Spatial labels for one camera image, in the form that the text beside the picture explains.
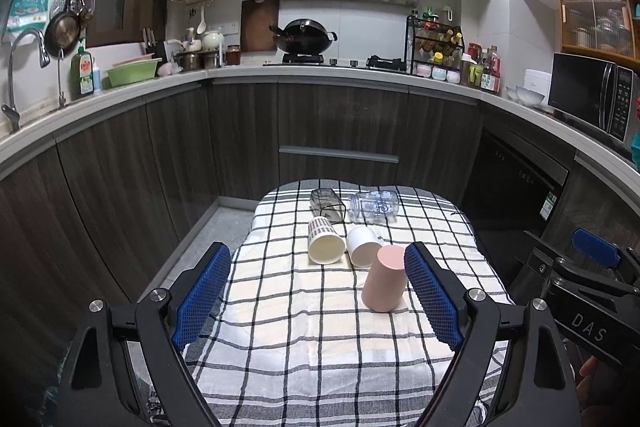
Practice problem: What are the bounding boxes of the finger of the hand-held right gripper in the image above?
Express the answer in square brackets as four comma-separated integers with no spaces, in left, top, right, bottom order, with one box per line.
[515,231,568,290]
[571,228,627,271]

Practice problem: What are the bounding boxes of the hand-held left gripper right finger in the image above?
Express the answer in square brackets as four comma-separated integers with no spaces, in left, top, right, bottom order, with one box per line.
[403,241,584,427]

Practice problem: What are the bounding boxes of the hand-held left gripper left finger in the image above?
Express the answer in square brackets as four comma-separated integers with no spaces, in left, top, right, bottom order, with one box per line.
[59,241,233,427]

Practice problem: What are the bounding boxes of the pink cup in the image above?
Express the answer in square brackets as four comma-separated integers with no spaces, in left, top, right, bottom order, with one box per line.
[361,244,408,313]

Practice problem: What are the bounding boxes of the white cup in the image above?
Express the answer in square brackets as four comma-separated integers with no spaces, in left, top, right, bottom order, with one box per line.
[346,226,384,269]

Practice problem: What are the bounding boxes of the cream red patterned paper cup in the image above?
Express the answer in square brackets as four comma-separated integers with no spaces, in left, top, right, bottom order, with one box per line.
[307,215,347,264]

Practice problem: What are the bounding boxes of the person's right hand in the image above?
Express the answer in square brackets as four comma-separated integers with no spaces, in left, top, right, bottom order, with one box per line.
[577,355,604,391]

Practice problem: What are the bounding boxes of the black built-in dishwasher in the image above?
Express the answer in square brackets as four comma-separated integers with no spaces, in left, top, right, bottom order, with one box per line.
[462,127,571,288]

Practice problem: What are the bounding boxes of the black white checked tablecloth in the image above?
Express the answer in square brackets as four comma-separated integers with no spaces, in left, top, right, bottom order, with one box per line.
[132,178,516,427]

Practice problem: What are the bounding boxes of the black microwave oven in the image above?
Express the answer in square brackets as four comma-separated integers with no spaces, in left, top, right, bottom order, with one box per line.
[547,53,640,148]

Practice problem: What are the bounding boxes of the row of condiment bottles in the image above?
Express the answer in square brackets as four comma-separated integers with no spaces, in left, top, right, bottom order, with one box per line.
[459,41,503,95]

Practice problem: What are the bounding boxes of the wooden glass door cabinet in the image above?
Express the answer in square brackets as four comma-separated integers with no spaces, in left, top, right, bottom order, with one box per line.
[557,0,640,60]

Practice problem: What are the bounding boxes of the green plastic basin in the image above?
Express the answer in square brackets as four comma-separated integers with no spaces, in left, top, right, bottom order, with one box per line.
[106,57,159,88]

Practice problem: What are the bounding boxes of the steel cooking pot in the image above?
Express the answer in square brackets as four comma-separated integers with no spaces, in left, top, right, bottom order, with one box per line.
[175,49,223,70]

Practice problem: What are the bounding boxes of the green dish soap bottle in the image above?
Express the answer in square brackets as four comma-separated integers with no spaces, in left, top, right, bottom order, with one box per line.
[70,38,95,100]

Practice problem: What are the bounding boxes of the knife block with knives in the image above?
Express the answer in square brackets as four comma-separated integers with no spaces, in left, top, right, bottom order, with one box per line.
[142,27,169,64]

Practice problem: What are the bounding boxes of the black gas stove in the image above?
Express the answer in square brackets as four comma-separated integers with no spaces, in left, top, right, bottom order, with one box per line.
[263,53,408,72]

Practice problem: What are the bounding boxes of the brown wooden cutting board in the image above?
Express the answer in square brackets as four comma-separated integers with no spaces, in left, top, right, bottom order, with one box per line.
[240,0,280,54]

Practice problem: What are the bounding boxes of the black wok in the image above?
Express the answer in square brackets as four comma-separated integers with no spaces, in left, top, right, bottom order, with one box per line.
[269,19,339,54]

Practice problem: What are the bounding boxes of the hanging frying pan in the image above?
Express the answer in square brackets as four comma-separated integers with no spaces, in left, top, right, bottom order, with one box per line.
[45,11,82,58]

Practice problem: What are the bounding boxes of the tall chrome kitchen faucet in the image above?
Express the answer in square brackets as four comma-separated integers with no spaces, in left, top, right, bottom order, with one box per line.
[1,28,51,132]

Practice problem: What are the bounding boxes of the green white plastic bag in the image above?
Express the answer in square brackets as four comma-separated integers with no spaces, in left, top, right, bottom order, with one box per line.
[2,0,52,42]

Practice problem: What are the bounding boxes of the metal drawer handle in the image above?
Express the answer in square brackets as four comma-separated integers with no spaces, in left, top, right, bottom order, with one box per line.
[279,146,400,164]

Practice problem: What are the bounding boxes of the black wire spice rack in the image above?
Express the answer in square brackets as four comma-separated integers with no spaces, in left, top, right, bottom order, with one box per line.
[409,13,466,84]

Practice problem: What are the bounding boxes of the hanging wire strainer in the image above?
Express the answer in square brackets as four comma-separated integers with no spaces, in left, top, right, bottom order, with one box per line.
[52,0,95,28]

